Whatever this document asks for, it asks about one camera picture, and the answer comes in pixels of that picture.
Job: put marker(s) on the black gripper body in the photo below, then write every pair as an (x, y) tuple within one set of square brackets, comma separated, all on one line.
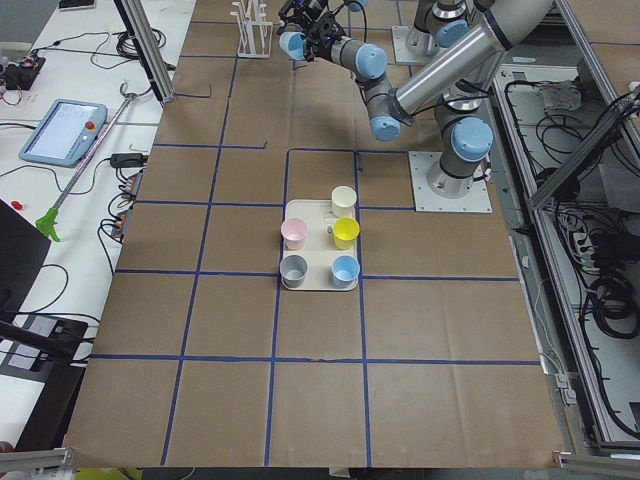
[(320, 42), (290, 11)]

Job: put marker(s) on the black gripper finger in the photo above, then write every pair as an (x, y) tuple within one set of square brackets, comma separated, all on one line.
[(307, 49)]

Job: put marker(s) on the light blue plastic cup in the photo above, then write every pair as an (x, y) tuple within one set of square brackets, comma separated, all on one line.
[(292, 43)]

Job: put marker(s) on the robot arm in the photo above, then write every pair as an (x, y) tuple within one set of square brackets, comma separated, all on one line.
[(308, 29), (462, 43)]

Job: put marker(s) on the cream plastic cup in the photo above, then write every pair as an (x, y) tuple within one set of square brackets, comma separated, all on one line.
[(343, 199)]

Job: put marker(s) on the pink plastic cup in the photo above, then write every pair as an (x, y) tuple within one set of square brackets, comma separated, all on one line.
[(294, 232)]

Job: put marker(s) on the yellow plastic cup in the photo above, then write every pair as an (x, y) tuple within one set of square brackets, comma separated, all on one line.
[(345, 233)]

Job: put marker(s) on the grey plastic cup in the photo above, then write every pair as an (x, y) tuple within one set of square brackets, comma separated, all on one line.
[(293, 270)]

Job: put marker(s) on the cream serving tray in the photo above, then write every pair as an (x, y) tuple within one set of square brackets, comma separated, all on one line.
[(319, 249)]

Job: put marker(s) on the blue teach pendant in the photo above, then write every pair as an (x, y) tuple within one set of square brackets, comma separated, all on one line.
[(65, 134)]

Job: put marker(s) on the reacher grabber tool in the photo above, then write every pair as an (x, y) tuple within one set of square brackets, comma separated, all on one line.
[(46, 224)]

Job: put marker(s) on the white wire cup rack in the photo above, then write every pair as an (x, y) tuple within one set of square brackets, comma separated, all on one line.
[(255, 31)]

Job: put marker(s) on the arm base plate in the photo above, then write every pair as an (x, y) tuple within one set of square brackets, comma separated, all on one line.
[(411, 46), (435, 191)]

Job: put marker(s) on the aluminium frame post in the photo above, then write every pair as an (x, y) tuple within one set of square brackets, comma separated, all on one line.
[(138, 27)]

